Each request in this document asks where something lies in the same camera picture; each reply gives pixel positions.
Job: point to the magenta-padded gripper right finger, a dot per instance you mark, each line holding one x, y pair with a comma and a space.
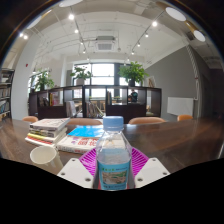
151, 171

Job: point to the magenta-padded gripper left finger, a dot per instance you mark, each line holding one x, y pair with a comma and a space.
74, 173

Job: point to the clear blue-capped water bottle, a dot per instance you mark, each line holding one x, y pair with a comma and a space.
113, 156

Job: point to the cream ceramic cup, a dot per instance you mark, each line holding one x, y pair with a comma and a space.
43, 155

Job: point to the blue-covered book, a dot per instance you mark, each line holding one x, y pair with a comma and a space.
81, 133

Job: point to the stack of books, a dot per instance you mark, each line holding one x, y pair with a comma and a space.
48, 130

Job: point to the dark open shelf unit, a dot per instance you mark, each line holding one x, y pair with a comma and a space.
116, 111

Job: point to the person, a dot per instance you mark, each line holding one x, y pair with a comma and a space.
134, 96

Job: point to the bushy potted green plant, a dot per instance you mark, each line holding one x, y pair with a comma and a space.
44, 80

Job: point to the small potted green plant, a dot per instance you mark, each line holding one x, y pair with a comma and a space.
80, 73

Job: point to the large potted green plant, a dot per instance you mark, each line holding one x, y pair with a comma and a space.
133, 71

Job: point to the ceiling air conditioner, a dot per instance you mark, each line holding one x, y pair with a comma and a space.
105, 44

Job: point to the ceiling lights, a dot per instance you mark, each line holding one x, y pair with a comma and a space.
175, 14

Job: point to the white wall panel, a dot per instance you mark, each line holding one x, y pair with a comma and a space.
180, 106

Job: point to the wall bookshelf with books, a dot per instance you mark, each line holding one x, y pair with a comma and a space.
5, 93

